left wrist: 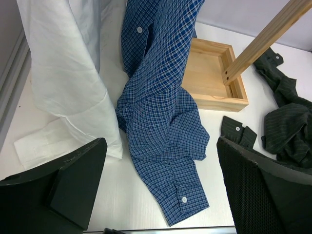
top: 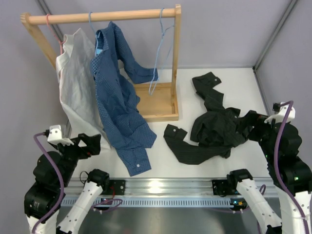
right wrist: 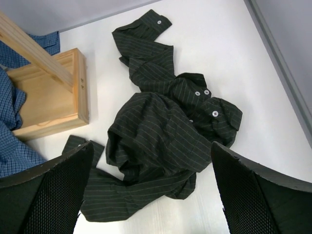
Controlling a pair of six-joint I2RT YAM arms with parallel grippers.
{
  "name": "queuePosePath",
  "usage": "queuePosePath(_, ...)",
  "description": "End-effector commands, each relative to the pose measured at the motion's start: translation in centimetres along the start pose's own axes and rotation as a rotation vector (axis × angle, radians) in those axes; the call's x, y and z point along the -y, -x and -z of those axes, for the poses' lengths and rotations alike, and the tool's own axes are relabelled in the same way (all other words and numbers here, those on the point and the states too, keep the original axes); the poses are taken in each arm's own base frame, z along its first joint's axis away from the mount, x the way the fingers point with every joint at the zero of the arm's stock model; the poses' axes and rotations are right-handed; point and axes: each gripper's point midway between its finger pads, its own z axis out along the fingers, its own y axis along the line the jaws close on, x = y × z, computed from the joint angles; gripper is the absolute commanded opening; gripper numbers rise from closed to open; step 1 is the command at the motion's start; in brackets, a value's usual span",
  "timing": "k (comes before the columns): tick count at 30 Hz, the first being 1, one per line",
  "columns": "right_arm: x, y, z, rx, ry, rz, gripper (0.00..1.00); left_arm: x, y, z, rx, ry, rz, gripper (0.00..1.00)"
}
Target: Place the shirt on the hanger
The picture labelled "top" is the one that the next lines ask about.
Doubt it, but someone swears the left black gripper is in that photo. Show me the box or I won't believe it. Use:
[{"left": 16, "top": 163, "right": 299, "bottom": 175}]
[{"left": 54, "top": 133, "right": 101, "bottom": 187}]

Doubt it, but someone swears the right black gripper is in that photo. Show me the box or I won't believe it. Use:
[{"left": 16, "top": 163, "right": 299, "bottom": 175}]
[{"left": 235, "top": 110, "right": 277, "bottom": 162}]

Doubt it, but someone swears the black pinstriped shirt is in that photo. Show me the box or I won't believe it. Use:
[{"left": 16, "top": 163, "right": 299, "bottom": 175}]
[{"left": 164, "top": 72, "right": 247, "bottom": 165}]

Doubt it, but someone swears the light blue wire hanger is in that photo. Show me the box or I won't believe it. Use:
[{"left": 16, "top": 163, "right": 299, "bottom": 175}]
[{"left": 148, "top": 8, "right": 175, "bottom": 96}]

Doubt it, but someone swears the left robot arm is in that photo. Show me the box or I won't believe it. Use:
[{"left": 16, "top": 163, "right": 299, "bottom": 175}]
[{"left": 24, "top": 131, "right": 110, "bottom": 234}]

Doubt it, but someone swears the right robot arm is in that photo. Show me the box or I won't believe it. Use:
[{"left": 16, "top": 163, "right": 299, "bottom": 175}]
[{"left": 227, "top": 111, "right": 312, "bottom": 234}]

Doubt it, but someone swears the blue checkered shirt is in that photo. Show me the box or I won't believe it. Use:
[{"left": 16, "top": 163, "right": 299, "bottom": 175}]
[{"left": 90, "top": 22, "right": 158, "bottom": 176}]

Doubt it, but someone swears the white shirt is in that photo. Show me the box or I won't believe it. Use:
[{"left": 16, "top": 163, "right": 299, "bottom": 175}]
[{"left": 56, "top": 28, "right": 112, "bottom": 150}]

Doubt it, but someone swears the blue hanger under blue shirt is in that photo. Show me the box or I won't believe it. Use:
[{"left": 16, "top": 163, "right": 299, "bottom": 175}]
[{"left": 88, "top": 11, "right": 99, "bottom": 56}]

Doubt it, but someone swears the wooden clothes rack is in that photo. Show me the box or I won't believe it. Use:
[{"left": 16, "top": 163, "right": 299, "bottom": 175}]
[{"left": 20, "top": 4, "right": 181, "bottom": 122}]

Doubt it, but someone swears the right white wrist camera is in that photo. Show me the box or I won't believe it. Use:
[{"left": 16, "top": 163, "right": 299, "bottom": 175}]
[{"left": 264, "top": 101, "right": 295, "bottom": 124}]

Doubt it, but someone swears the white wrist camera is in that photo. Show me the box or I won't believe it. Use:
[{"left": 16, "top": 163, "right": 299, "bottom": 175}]
[
  {"left": 47, "top": 125, "right": 74, "bottom": 146},
  {"left": 264, "top": 101, "right": 295, "bottom": 124}
]

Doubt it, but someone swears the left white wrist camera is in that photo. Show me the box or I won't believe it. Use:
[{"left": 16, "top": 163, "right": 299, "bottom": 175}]
[{"left": 47, "top": 125, "right": 74, "bottom": 146}]

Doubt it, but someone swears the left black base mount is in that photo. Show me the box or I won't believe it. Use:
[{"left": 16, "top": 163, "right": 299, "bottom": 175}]
[{"left": 106, "top": 179, "right": 126, "bottom": 195}]

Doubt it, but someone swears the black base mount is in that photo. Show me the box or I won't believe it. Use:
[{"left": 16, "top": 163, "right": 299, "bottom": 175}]
[
  {"left": 106, "top": 179, "right": 126, "bottom": 195},
  {"left": 212, "top": 179, "right": 240, "bottom": 197}
]

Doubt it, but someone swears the slotted grey cable duct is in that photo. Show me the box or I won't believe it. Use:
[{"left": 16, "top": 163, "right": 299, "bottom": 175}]
[{"left": 60, "top": 196, "right": 234, "bottom": 208}]

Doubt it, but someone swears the aluminium mounting rail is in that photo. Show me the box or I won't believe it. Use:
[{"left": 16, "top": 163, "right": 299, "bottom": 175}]
[{"left": 62, "top": 177, "right": 278, "bottom": 198}]

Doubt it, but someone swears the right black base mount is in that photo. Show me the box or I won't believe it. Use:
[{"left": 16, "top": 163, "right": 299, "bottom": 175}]
[{"left": 212, "top": 179, "right": 240, "bottom": 197}]

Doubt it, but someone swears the pink wire hanger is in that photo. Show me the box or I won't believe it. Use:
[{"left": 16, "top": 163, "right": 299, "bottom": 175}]
[{"left": 45, "top": 13, "right": 65, "bottom": 55}]

